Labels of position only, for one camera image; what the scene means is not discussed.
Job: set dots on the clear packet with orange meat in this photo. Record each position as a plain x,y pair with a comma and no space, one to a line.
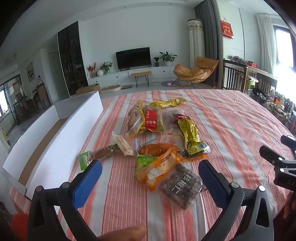
155,148

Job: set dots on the orange red cloth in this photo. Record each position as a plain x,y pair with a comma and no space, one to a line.
19,228

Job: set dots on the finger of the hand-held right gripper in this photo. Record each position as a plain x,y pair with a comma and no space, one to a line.
288,140
268,154

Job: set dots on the beige oval floor board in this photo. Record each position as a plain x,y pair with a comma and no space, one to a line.
111,89

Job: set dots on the yellow printed red-topped packet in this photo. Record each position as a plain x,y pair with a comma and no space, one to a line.
190,135

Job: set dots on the orange and white snack packet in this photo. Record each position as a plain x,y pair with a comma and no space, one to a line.
159,170

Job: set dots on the clear packet with beige snack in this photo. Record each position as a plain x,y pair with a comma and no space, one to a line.
123,143

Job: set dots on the white standing air conditioner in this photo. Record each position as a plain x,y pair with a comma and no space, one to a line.
196,41

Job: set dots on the framed wall painting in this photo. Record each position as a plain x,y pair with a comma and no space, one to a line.
30,71

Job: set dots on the person's right hand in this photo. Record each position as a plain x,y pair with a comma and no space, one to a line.
290,206

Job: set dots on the brown snack packet green end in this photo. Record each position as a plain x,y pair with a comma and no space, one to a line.
101,153

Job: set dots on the person's left hand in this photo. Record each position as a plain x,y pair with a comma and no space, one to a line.
124,234

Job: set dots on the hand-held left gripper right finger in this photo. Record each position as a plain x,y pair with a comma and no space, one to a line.
211,183

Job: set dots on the white cardboard box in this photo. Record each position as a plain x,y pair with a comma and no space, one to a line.
57,129

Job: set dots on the large green potted plant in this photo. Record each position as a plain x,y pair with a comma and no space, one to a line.
168,57

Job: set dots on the white interior door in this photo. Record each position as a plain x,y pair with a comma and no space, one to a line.
55,76

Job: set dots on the clear packet with red label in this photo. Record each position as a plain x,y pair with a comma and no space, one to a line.
152,119

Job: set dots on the wooden bench with black legs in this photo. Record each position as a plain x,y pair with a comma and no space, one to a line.
141,74

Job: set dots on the cluttered bottles and bags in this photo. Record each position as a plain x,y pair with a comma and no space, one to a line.
275,102

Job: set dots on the plain yellow snack packet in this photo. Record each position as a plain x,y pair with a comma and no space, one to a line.
167,103

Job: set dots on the orange rocking chair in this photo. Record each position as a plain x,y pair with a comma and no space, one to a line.
196,69

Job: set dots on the small potted plant dark pot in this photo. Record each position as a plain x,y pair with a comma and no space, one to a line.
156,61

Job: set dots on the dark flat floor mat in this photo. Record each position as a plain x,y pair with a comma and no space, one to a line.
126,87

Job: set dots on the white sheer curtain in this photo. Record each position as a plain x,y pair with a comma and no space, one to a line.
266,41

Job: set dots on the red wall hanging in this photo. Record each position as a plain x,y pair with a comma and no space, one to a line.
226,29

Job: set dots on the dark wooden slatted chair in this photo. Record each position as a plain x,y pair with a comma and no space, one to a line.
233,74

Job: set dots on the clear walnut snack packet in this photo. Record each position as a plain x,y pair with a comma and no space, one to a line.
181,185

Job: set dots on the red flowers in vase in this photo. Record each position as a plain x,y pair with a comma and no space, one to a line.
91,68

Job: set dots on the black flat television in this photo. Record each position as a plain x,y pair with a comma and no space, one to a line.
133,58

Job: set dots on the round ceiling lamp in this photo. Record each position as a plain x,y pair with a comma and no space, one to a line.
10,58

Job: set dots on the brown cardboard box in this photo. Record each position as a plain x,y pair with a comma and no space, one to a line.
89,89

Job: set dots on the black glass display cabinet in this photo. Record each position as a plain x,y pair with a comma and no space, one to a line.
71,60

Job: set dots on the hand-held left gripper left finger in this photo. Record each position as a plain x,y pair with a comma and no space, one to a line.
89,179

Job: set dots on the green plant beside white vase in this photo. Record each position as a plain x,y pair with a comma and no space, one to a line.
106,66

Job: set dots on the round white vase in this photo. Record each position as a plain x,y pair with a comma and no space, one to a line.
100,72

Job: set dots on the grey curtain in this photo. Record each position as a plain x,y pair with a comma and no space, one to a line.
209,34

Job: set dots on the white television cabinet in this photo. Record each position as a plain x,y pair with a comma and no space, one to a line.
108,77

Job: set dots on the orange striped tablecloth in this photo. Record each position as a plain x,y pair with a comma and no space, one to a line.
231,120

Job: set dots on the round purple rug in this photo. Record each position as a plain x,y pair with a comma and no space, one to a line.
166,83

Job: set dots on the dining table with chairs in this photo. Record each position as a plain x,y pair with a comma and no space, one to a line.
34,99

